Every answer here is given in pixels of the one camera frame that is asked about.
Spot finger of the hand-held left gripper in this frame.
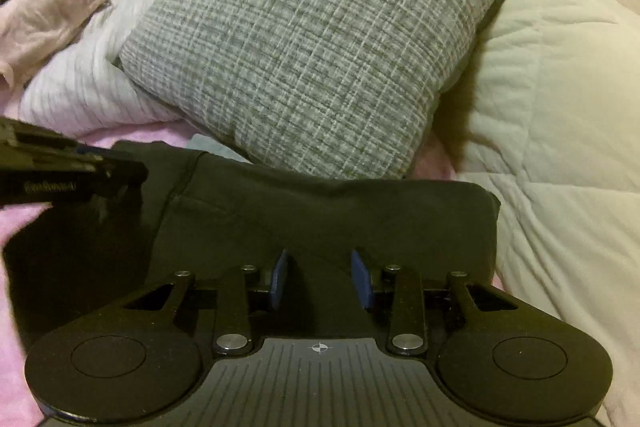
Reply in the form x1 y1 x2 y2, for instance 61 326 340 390
0 117 102 156
0 152 149 188

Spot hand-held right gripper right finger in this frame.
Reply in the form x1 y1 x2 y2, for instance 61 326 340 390
350 248 518 357

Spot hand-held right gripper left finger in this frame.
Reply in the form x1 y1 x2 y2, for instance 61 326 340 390
122 249 297 356

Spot black plain garment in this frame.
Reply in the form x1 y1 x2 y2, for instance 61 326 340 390
2 139 502 358

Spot pink floral blanket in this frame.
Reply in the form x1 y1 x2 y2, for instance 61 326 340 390
0 119 462 427

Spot grey striped pillow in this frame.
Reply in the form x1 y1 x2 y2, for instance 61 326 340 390
17 0 187 140

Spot light blue cloth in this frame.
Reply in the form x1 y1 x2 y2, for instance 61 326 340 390
189 134 252 166

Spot grey woven cushion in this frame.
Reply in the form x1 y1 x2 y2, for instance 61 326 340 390
116 0 530 180

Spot white quilted duvet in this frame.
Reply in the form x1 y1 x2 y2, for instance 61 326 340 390
440 0 640 427

